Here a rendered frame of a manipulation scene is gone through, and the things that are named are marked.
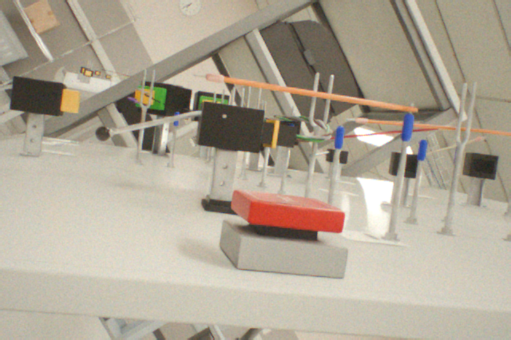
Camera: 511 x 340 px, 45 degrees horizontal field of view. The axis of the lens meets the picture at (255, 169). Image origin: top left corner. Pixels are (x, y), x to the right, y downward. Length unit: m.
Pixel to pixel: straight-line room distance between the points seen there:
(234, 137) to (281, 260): 0.26
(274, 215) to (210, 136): 0.26
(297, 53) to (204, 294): 1.39
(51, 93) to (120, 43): 7.20
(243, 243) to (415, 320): 0.09
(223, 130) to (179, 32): 7.56
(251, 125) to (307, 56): 1.09
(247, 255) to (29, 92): 0.58
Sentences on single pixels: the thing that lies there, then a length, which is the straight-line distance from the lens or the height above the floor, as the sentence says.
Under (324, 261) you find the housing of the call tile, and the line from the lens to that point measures 0.31.
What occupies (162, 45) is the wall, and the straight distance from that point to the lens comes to 8.07.
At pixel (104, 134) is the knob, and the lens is 0.57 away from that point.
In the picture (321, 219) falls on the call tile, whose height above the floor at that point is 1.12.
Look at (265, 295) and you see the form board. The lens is 0.27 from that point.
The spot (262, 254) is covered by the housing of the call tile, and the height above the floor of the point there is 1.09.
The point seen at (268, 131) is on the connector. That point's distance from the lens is 0.56.
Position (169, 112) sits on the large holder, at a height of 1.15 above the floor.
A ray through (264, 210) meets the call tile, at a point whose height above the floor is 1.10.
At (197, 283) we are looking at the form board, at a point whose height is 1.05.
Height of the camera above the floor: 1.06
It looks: 8 degrees up
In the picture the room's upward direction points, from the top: 61 degrees clockwise
